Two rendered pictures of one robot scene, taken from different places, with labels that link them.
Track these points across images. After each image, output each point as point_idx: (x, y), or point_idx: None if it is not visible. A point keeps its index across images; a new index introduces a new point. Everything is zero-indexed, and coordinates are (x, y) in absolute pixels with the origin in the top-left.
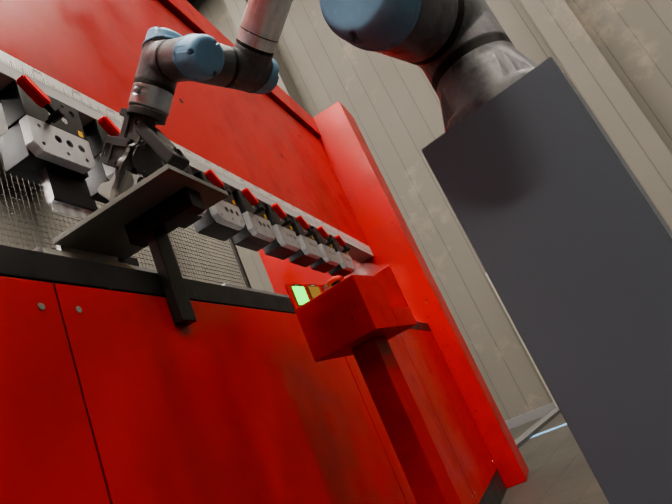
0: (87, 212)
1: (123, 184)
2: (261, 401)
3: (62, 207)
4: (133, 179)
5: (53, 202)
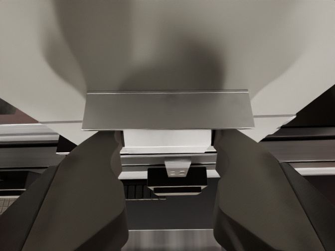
0: (133, 250)
1: (271, 179)
2: None
3: (196, 243)
4: (230, 213)
5: (216, 250)
